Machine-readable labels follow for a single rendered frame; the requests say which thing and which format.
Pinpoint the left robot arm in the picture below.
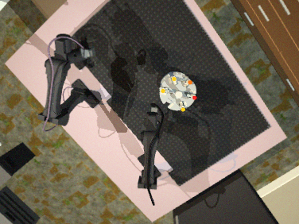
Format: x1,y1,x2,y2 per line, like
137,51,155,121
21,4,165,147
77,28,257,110
37,38,100,126

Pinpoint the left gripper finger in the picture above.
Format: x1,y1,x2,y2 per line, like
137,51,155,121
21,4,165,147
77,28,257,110
85,36,97,42
93,58,105,66

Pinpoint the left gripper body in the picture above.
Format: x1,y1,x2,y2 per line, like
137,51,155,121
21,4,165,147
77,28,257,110
72,36,94,69

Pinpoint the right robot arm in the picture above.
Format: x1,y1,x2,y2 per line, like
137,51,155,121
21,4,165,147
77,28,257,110
138,112,161,190

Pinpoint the white pipette with yellow button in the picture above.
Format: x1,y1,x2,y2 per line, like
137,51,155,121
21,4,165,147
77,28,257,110
171,76,177,84
161,87,169,93

